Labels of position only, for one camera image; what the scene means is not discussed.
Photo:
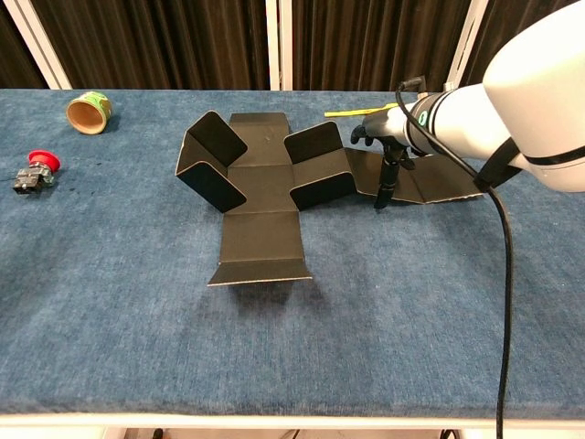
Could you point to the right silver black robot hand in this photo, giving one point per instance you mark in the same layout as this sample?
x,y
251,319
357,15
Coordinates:
x,y
386,125

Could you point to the black foldable cardboard box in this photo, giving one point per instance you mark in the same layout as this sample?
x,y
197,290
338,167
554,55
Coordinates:
x,y
260,183

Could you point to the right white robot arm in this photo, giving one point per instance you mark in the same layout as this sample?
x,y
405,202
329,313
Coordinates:
x,y
525,100

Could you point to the yellow tape measure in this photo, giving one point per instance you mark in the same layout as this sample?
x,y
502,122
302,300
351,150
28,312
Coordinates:
x,y
347,112

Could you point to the green patterned tape roll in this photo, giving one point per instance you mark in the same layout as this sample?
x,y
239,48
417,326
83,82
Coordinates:
x,y
87,114

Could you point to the blue felt table mat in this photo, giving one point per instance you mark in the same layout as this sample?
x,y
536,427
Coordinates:
x,y
137,297

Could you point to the red emergency stop button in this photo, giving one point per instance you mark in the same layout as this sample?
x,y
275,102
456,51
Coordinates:
x,y
41,162

